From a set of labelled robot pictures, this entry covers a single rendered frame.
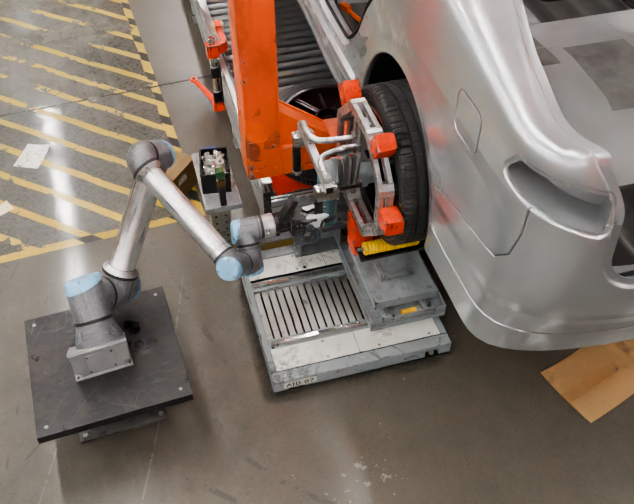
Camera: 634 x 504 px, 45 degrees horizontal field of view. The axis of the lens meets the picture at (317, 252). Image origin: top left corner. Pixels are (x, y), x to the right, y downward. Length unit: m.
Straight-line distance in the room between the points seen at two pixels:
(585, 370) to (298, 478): 1.38
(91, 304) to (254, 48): 1.20
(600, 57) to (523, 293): 1.53
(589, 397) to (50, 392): 2.27
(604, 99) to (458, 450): 1.56
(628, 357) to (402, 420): 1.10
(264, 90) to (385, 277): 1.01
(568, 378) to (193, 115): 2.73
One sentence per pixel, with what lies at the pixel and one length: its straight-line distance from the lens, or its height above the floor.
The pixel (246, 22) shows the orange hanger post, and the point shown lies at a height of 1.33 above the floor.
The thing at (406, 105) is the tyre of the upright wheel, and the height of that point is 1.18.
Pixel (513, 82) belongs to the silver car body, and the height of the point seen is 1.67.
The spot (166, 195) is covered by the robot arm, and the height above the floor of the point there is 0.97.
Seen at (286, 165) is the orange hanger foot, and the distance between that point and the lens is 3.57.
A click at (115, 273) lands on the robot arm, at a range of 3.22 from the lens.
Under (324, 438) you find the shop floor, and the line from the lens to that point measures 3.30.
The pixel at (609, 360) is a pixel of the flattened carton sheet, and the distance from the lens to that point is 3.75.
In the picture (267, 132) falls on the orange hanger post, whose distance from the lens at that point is 3.43.
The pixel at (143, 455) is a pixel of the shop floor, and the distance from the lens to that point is 3.34.
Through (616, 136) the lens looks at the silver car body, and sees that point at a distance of 3.31.
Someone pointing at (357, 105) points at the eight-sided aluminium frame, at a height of 1.12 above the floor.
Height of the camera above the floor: 2.86
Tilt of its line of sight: 46 degrees down
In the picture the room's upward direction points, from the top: straight up
